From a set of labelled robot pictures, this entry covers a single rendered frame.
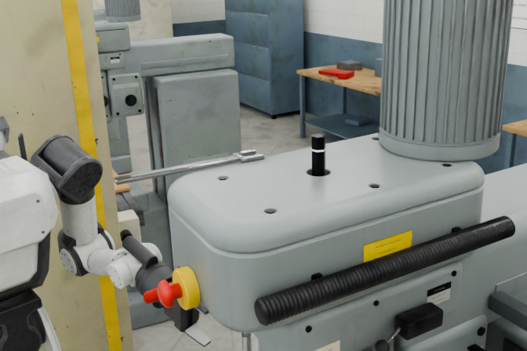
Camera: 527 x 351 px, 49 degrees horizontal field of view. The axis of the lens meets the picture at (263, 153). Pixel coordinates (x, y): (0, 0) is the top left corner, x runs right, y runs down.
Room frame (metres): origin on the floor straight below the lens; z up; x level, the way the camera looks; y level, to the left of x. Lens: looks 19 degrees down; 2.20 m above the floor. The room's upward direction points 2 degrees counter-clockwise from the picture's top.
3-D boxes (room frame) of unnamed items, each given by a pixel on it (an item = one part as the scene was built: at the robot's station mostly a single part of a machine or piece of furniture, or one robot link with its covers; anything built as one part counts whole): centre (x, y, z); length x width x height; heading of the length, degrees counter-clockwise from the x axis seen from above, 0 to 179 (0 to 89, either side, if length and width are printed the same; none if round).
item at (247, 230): (0.84, -0.10, 1.81); 0.47 x 0.26 x 0.16; 119
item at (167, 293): (0.72, 0.14, 1.76); 0.04 x 0.03 x 0.04; 29
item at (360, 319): (0.86, -0.12, 1.68); 0.34 x 0.24 x 0.10; 119
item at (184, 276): (0.73, 0.12, 1.76); 0.06 x 0.02 x 0.06; 29
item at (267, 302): (0.73, -0.18, 1.79); 0.45 x 0.04 x 0.04; 119
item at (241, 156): (0.87, 0.12, 1.89); 0.24 x 0.04 x 0.01; 116
